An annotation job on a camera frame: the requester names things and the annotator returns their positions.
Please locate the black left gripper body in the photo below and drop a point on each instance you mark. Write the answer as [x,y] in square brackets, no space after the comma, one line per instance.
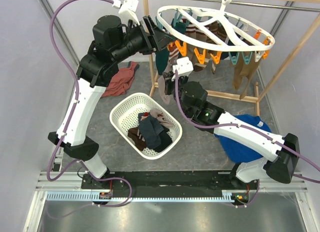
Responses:
[147,44]

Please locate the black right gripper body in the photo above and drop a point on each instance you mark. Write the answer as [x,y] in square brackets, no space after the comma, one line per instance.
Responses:
[170,88]

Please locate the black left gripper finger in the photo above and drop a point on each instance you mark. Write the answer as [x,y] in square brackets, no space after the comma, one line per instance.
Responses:
[153,29]
[163,40]

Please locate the navy santa sock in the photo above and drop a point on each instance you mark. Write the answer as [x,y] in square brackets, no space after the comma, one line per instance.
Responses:
[142,116]
[150,128]

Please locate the dark navy plain sock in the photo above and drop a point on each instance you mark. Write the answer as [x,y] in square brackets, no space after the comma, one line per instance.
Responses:
[165,141]

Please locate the brown striped-cuff sock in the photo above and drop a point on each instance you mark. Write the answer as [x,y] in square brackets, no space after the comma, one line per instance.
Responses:
[138,141]
[136,132]

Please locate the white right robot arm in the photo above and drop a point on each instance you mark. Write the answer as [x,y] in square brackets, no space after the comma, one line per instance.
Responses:
[260,154]

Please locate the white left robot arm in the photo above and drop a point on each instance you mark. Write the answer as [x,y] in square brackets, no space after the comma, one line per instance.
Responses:
[113,43]

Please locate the white round clip hanger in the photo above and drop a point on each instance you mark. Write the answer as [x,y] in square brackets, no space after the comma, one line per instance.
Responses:
[205,32]

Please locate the teal reindeer sock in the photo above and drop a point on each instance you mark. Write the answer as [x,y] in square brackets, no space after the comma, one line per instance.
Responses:
[161,60]

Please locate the teal plain sock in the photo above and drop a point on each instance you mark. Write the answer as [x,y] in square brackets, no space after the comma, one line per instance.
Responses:
[179,26]

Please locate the pink red shirt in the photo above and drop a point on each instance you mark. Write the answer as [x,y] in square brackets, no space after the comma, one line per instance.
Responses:
[122,81]

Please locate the white perforated laundry basket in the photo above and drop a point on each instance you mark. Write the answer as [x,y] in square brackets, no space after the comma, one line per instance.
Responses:
[125,116]

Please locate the tan brown-striped sock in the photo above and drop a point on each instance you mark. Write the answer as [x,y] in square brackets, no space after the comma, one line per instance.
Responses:
[218,30]

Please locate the tan ribbed sock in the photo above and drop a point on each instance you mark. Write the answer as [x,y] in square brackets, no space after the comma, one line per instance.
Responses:
[242,70]

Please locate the white clothes clip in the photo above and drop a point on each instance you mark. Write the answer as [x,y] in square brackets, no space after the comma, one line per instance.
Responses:
[258,55]

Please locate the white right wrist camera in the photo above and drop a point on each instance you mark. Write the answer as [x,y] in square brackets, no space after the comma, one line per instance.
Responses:
[183,67]

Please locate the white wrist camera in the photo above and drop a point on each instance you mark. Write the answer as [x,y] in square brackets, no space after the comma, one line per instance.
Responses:
[127,9]
[183,67]

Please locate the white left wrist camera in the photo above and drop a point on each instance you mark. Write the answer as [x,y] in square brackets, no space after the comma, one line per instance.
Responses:
[127,9]

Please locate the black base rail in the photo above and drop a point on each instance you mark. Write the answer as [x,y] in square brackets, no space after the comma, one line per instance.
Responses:
[169,183]

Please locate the white slotted cable duct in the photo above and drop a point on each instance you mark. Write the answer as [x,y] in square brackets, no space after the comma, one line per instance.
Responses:
[89,196]

